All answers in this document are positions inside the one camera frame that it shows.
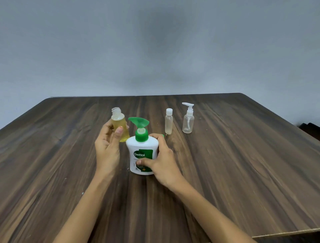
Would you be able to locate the person's left hand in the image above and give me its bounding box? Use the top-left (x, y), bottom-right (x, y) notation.
top-left (94, 119), bottom-right (130, 176)

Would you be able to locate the person's right hand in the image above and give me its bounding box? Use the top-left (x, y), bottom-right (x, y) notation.
top-left (136, 133), bottom-right (185, 191)

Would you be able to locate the white soap bottle green pump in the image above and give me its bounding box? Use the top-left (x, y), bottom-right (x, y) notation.
top-left (126, 117), bottom-right (160, 176)

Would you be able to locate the small yellow liquid bottle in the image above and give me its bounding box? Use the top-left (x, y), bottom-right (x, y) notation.
top-left (111, 107), bottom-right (130, 143)

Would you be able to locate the person's right forearm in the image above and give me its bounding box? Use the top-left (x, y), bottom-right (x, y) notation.
top-left (172, 175), bottom-right (257, 243)

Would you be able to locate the person's left forearm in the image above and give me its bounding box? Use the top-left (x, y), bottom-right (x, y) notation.
top-left (52, 170), bottom-right (118, 243)

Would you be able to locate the small clear bottle white cap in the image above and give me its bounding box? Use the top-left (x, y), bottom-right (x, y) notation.
top-left (165, 108), bottom-right (173, 135)

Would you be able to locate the clear bottle white pump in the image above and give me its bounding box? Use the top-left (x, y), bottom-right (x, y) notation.
top-left (182, 102), bottom-right (195, 134)

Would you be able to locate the dark object beside table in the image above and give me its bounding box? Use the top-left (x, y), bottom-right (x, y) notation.
top-left (299, 122), bottom-right (320, 141)

